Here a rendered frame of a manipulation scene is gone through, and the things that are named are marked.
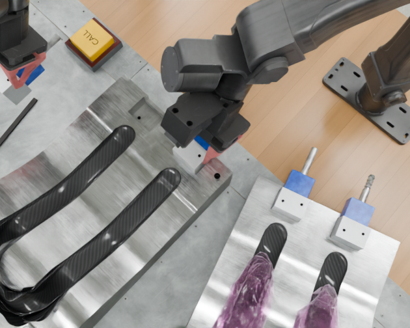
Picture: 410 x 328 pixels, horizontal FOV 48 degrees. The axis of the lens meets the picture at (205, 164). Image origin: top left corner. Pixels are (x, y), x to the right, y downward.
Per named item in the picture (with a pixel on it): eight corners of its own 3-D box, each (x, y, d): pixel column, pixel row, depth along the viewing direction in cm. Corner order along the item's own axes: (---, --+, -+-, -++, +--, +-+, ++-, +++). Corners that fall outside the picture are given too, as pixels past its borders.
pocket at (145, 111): (149, 101, 82) (146, 94, 79) (170, 121, 81) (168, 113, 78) (131, 119, 82) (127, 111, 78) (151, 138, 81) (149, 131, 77)
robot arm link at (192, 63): (168, 113, 58) (208, 65, 48) (155, 53, 60) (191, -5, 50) (245, 110, 63) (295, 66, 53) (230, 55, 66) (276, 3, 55)
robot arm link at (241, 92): (207, 106, 61) (226, 68, 56) (193, 75, 64) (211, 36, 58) (250, 105, 64) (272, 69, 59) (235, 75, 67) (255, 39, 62)
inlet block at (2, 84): (54, 34, 79) (42, 17, 74) (73, 53, 78) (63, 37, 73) (-3, 86, 77) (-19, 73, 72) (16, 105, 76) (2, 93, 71)
